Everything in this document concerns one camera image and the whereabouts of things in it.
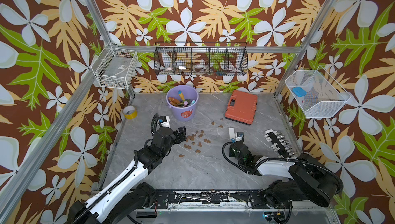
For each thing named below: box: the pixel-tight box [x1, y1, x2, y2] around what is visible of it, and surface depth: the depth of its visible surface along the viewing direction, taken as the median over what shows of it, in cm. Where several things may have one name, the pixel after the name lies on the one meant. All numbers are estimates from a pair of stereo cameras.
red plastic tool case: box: [225, 89, 258, 126], surface depth 107 cm
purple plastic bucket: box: [166, 84, 200, 122], surface depth 100 cm
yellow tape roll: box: [122, 105, 138, 120], surface depth 110 cm
